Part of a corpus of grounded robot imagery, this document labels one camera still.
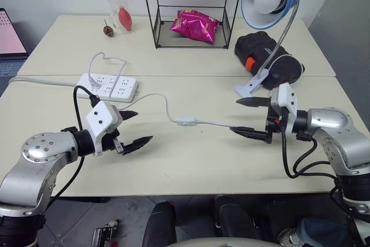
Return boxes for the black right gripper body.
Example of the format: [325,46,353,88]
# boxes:
[265,105,290,145]

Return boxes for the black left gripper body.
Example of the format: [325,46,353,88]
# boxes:
[101,106,125,155]

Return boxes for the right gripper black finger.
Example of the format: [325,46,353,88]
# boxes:
[235,96,273,108]
[229,126,269,143]

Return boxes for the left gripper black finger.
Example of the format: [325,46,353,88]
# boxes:
[120,110,139,121]
[123,135,153,155]

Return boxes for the white power strip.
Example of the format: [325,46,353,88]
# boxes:
[75,73,140,104]

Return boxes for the black fabric bag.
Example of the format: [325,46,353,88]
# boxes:
[234,31,305,90]

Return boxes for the dark rounded shape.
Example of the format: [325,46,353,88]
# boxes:
[213,194,261,242]
[142,200,177,247]

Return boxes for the red rubber bulb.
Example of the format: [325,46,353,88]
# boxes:
[117,5,134,33]

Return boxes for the pink foil snack bag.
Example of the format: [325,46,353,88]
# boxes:
[169,9,221,44]

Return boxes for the clear drinking glass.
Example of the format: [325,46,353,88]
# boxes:
[108,0,134,35]

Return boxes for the white sneaker with blue jeans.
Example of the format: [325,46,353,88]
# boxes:
[276,218,352,247]

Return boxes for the open laptop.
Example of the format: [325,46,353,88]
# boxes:
[0,8,30,78]

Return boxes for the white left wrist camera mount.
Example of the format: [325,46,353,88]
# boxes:
[85,101,120,158]

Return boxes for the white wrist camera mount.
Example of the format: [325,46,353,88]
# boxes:
[85,101,120,158]
[270,83,299,137]

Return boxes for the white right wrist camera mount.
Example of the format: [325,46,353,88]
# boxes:
[270,83,299,137]

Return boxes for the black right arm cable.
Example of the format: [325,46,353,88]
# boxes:
[281,131,343,180]

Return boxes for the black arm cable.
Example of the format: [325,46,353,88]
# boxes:
[49,84,101,202]
[281,131,343,180]

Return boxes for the white lamp cord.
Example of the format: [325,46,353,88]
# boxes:
[87,52,306,132]

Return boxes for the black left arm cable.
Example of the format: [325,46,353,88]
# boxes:
[49,84,101,202]

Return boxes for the white inline cord switch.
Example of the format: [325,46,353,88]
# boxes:
[174,117,199,127]

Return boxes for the black wire frame rack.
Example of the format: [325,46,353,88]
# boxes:
[139,0,247,50]

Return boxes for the grey power strip cord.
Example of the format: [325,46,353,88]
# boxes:
[8,75,80,87]

